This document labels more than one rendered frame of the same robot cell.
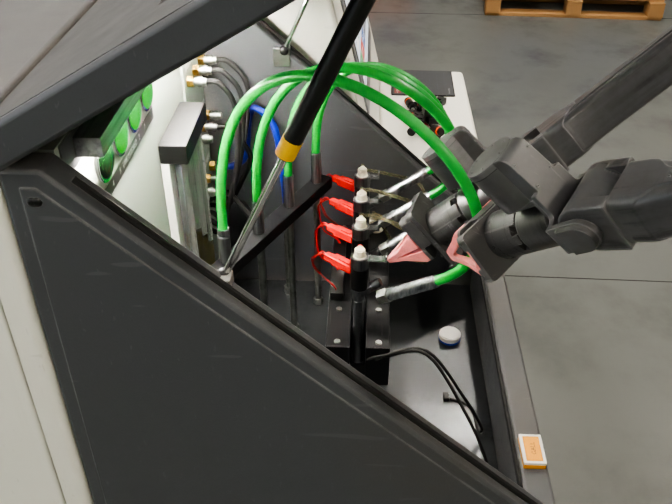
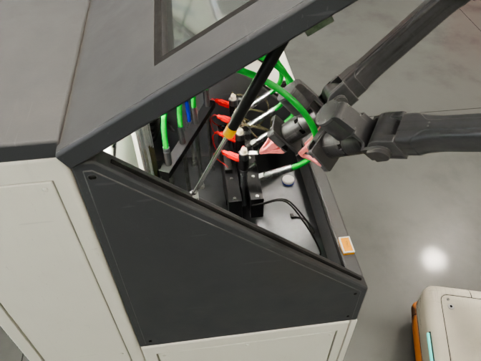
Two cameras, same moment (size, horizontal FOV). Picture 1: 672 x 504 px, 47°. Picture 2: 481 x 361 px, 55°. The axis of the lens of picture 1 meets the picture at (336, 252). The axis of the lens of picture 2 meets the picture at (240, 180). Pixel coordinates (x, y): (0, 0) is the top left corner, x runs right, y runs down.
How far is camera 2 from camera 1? 0.20 m
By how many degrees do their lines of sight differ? 13
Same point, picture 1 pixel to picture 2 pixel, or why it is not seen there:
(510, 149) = (340, 109)
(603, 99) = (375, 60)
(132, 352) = (147, 240)
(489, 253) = (326, 157)
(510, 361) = (327, 195)
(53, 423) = (104, 278)
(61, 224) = (107, 185)
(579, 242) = (379, 157)
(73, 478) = (115, 301)
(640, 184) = (412, 129)
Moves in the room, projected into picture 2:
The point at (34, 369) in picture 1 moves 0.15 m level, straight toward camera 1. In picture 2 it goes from (93, 255) to (131, 311)
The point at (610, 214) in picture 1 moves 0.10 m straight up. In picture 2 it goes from (396, 144) to (411, 97)
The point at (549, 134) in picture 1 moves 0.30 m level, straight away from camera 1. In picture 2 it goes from (347, 82) to (343, 19)
